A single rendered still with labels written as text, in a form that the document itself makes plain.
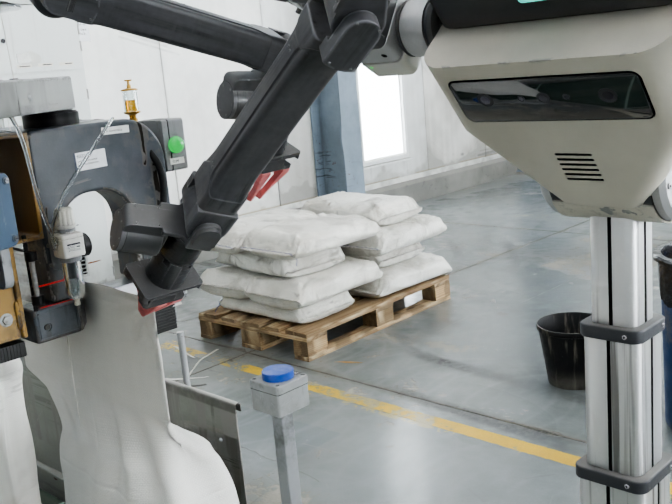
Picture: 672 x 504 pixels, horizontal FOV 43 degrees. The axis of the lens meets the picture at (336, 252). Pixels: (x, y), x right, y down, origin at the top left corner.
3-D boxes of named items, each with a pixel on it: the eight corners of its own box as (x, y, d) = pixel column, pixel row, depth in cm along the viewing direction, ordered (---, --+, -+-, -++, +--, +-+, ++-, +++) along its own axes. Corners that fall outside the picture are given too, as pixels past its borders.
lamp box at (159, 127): (188, 168, 153) (182, 117, 151) (167, 172, 149) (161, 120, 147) (164, 167, 158) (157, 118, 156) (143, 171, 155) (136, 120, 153)
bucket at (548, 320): (623, 376, 363) (622, 317, 357) (589, 400, 342) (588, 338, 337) (560, 363, 383) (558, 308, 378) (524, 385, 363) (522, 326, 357)
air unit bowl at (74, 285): (90, 296, 135) (84, 258, 133) (73, 301, 133) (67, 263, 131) (80, 294, 137) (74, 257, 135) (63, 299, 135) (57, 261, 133)
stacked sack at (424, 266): (457, 277, 497) (455, 251, 494) (382, 306, 451) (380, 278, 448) (400, 269, 527) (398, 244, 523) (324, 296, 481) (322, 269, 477)
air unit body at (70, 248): (100, 301, 136) (85, 205, 132) (73, 309, 132) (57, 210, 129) (85, 298, 139) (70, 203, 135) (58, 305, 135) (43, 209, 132)
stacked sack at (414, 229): (453, 236, 492) (452, 211, 489) (376, 262, 445) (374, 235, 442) (395, 230, 523) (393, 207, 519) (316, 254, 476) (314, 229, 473)
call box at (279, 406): (311, 404, 161) (308, 374, 160) (280, 418, 156) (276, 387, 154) (282, 395, 167) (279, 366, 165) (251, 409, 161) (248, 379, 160)
